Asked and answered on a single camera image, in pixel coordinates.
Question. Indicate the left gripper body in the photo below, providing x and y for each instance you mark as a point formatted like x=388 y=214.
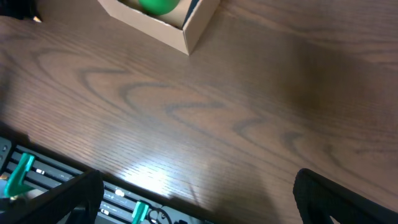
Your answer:
x=19 y=9

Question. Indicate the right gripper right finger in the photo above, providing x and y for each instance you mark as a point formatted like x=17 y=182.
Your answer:
x=320 y=200

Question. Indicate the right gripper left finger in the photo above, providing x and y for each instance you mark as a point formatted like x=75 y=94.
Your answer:
x=79 y=199

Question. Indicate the green tape roll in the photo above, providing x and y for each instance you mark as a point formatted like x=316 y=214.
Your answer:
x=159 y=7

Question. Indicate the cardboard box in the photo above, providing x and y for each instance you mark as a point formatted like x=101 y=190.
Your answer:
x=180 y=28

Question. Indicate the black tape measure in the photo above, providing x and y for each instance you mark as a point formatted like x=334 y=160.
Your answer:
x=37 y=19

